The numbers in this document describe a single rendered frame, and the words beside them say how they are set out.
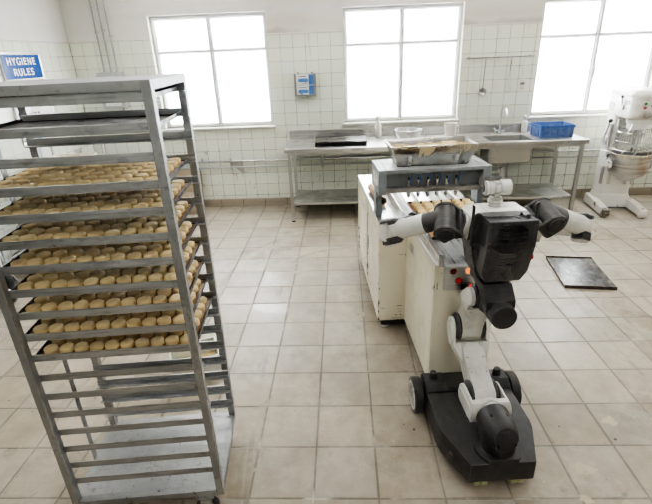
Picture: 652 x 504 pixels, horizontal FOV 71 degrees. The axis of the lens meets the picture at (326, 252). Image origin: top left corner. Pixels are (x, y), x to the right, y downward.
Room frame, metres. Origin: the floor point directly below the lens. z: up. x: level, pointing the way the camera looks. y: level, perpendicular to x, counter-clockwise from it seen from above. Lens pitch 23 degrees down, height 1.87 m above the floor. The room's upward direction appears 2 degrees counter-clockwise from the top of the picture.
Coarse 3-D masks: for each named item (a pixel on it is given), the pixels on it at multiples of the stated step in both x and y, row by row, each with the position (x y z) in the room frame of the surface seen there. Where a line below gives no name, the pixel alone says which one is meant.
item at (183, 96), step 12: (180, 96) 1.87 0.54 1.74; (192, 132) 1.89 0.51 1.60; (192, 144) 1.87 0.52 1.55; (192, 168) 1.87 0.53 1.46; (204, 216) 1.88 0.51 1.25; (204, 228) 1.87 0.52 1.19; (204, 252) 1.87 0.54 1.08; (216, 288) 1.90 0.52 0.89; (216, 300) 1.87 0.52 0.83; (228, 372) 1.88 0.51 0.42; (228, 384) 1.87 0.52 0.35; (228, 396) 1.87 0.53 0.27; (228, 408) 1.87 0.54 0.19
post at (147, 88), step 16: (144, 80) 1.42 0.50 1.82; (144, 96) 1.42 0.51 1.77; (160, 128) 1.45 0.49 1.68; (160, 144) 1.42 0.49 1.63; (160, 160) 1.42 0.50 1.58; (160, 176) 1.42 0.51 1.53; (160, 192) 1.42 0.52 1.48; (176, 224) 1.44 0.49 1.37; (176, 240) 1.42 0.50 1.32; (176, 256) 1.42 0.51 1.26; (176, 272) 1.42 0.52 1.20; (192, 320) 1.42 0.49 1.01; (192, 336) 1.42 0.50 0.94; (192, 352) 1.42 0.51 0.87; (208, 400) 1.44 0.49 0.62; (208, 416) 1.42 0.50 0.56; (208, 432) 1.42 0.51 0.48; (208, 448) 1.42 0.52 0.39
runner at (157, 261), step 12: (48, 264) 1.43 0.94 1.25; (60, 264) 1.43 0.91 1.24; (72, 264) 1.43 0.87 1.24; (84, 264) 1.44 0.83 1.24; (96, 264) 1.44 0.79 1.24; (108, 264) 1.44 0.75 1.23; (120, 264) 1.44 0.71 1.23; (132, 264) 1.44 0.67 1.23; (144, 264) 1.45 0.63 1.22; (156, 264) 1.45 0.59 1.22; (168, 264) 1.45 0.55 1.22
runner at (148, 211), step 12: (0, 216) 1.42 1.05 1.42; (12, 216) 1.43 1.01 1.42; (24, 216) 1.43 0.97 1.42; (36, 216) 1.43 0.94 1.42; (48, 216) 1.43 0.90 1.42; (60, 216) 1.43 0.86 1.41; (72, 216) 1.44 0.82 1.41; (84, 216) 1.44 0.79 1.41; (96, 216) 1.44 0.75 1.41; (108, 216) 1.44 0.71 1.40; (120, 216) 1.44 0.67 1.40; (132, 216) 1.45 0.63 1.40; (144, 216) 1.45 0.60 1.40
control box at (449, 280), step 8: (448, 264) 2.15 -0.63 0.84; (456, 264) 2.15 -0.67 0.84; (464, 264) 2.14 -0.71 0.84; (448, 272) 2.12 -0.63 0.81; (456, 272) 2.12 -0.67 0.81; (464, 272) 2.12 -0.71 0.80; (448, 280) 2.12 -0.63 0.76; (464, 280) 2.12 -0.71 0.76; (472, 280) 2.12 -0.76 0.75; (448, 288) 2.12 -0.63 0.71; (456, 288) 2.12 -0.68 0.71
